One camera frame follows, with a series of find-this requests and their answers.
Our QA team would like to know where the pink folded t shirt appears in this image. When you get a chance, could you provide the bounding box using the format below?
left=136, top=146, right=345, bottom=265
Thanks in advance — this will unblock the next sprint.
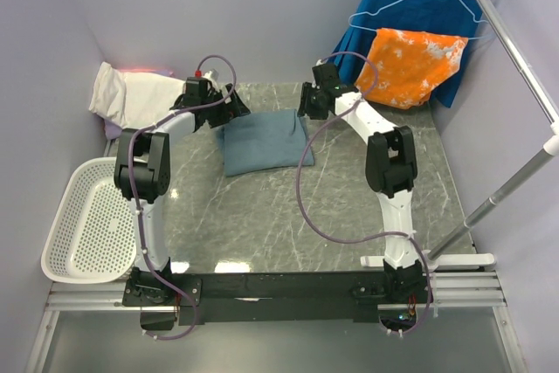
left=120, top=68, right=174, bottom=77

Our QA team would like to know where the white plastic laundry basket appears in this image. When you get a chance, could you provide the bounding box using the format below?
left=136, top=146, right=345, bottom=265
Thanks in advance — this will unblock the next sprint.
left=41, top=157, right=136, bottom=285

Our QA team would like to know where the orange white tie-dye cloth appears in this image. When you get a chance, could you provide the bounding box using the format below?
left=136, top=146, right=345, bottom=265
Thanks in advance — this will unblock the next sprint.
left=355, top=28, right=469, bottom=109

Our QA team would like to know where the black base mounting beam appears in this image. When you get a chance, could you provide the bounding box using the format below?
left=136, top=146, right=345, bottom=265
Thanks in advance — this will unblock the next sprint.
left=122, top=269, right=432, bottom=331

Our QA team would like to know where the silver clothes rack frame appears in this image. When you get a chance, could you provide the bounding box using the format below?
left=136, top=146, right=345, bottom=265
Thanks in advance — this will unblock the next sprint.
left=427, top=0, right=558, bottom=262

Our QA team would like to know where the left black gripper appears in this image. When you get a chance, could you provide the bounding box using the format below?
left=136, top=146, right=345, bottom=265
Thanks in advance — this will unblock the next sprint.
left=203, top=84, right=251, bottom=128

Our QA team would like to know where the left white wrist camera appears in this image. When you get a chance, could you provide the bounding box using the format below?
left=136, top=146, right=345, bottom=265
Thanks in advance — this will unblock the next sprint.
left=195, top=69, right=219, bottom=87

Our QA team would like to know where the blue pleated skirt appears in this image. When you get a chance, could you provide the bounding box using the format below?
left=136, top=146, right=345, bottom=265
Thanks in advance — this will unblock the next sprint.
left=333, top=0, right=483, bottom=109

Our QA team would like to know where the light blue wire hanger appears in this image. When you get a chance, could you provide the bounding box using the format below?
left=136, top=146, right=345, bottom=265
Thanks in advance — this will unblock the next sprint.
left=348, top=0, right=487, bottom=39

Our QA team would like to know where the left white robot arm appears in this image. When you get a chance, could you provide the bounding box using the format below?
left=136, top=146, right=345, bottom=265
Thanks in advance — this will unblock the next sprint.
left=114, top=73, right=250, bottom=273

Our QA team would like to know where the grey-blue t shirt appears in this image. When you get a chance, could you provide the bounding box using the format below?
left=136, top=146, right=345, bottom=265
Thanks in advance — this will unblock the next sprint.
left=216, top=109, right=314, bottom=176

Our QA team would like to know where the white folded t shirt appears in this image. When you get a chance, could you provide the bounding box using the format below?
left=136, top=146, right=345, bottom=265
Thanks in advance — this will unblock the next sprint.
left=89, top=62, right=185, bottom=128

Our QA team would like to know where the aluminium rail frame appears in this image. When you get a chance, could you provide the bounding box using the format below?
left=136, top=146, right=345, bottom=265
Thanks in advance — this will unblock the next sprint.
left=24, top=272, right=528, bottom=372

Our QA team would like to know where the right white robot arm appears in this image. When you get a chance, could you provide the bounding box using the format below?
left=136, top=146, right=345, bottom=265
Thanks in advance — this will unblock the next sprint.
left=298, top=63, right=418, bottom=270

